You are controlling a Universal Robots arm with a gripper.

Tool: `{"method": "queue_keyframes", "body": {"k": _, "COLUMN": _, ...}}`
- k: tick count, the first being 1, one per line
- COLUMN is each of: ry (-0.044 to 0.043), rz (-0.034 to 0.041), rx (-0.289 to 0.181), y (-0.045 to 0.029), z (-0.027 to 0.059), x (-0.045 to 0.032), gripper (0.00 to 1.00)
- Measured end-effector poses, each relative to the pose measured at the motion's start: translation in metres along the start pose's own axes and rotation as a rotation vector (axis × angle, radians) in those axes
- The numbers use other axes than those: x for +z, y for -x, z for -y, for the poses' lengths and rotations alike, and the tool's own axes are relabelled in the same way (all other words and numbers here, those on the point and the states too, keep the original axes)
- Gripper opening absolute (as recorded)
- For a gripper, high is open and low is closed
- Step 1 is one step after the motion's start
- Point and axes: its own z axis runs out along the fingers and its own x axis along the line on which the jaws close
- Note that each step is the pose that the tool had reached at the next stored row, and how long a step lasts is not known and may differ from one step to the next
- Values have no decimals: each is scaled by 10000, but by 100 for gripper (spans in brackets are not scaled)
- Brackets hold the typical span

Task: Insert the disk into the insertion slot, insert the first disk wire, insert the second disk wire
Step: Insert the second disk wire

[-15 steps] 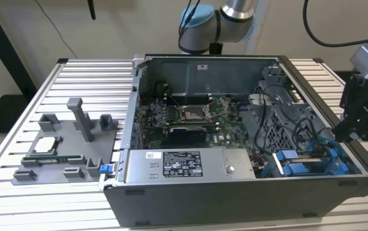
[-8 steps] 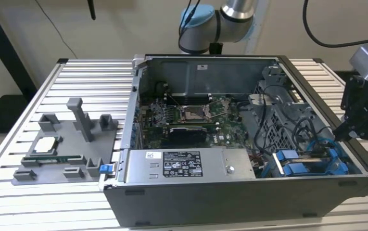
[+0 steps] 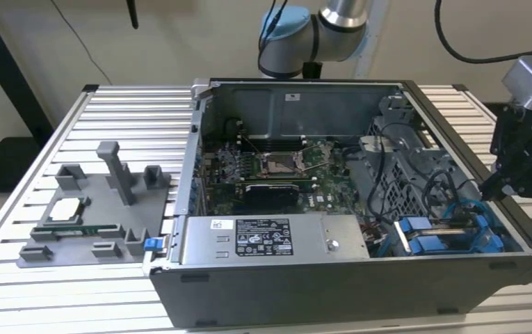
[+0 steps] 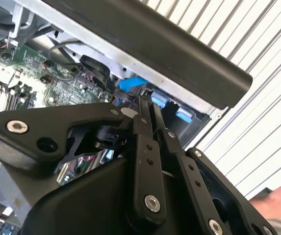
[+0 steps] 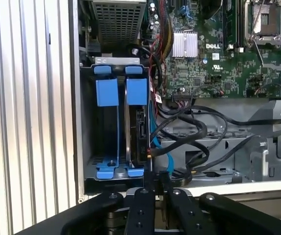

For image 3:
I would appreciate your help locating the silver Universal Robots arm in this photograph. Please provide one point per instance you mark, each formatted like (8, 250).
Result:
(294, 52)

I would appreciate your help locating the perforated metal disk bay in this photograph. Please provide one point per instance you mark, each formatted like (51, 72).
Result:
(400, 181)

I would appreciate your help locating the black RAM slot bank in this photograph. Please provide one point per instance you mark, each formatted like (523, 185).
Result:
(270, 142)

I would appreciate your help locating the green motherboard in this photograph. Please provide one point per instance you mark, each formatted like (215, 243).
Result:
(331, 188)

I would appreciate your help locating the CPU socket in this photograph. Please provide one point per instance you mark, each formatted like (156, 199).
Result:
(276, 161)

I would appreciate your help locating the black graphics card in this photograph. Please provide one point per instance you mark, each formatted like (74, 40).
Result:
(270, 198)

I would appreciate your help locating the thin metal locking lever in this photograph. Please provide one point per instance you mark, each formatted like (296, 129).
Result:
(251, 143)

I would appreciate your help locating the black rear case fan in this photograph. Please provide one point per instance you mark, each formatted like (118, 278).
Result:
(231, 128)

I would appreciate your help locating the black open PC case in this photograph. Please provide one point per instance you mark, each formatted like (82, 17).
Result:
(294, 295)

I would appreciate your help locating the silver power supply unit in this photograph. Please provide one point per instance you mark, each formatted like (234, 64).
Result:
(200, 243)

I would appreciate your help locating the blue case latch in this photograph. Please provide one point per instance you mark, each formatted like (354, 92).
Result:
(154, 243)

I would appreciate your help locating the black antenna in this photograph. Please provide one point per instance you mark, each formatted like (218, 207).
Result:
(132, 14)

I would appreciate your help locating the grey parts rack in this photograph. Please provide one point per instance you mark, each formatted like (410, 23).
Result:
(103, 208)

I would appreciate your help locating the green RAM stick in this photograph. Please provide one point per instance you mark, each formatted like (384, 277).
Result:
(90, 229)

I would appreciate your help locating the silver CPU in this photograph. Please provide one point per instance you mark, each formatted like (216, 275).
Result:
(66, 208)

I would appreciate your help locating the black desk leg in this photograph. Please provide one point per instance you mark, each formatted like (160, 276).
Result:
(6, 87)

